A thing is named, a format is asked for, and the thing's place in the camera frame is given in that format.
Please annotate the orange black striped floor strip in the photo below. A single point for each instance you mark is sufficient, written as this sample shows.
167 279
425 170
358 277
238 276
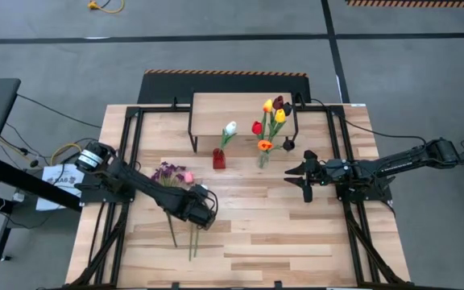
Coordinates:
417 3

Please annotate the white artificial tulip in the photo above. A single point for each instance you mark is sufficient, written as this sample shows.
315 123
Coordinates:
204 187

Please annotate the red artificial tulip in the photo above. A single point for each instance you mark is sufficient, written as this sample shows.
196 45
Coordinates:
257 127

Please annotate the red glass vase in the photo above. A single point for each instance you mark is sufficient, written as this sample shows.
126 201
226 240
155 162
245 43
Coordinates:
218 159

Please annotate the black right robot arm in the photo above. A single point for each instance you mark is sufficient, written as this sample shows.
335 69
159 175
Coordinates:
401 161

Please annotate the white and blue tulip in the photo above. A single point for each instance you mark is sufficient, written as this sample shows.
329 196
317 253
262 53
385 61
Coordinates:
230 128

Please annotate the white printed paper sheet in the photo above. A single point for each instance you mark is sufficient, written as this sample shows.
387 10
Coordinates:
69 173

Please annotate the black metal table frame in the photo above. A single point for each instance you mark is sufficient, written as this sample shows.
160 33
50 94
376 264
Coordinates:
157 109

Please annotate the yellow-orange artificial tulip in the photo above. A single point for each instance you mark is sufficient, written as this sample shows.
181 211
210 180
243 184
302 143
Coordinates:
268 106

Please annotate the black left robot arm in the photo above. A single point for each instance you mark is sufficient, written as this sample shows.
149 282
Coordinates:
143 189

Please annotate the orange artificial tulip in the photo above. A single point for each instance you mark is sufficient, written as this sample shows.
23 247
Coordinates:
265 145

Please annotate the white power adapter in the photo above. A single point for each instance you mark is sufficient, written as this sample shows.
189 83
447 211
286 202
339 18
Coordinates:
17 197

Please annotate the clear glass vase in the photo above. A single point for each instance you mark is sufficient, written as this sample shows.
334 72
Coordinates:
262 163

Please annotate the wooden shelf with black legs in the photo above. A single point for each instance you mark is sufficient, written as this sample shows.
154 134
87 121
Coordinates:
208 113

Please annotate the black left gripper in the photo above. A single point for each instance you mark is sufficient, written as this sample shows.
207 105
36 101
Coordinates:
197 207

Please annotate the purple artificial flower bunch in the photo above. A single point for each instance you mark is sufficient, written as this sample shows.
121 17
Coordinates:
167 171

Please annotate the dark maroon artificial tulip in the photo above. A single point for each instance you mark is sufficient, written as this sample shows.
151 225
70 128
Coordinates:
278 102

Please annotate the yellow artificial tulip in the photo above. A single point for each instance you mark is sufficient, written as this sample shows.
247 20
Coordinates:
280 116

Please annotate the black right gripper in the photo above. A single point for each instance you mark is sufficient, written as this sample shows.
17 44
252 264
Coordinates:
332 171

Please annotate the pink artificial tulip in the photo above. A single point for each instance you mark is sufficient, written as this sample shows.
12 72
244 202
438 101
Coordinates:
189 177

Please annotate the black floor mat striped edge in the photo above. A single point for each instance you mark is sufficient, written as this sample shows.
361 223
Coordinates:
167 88

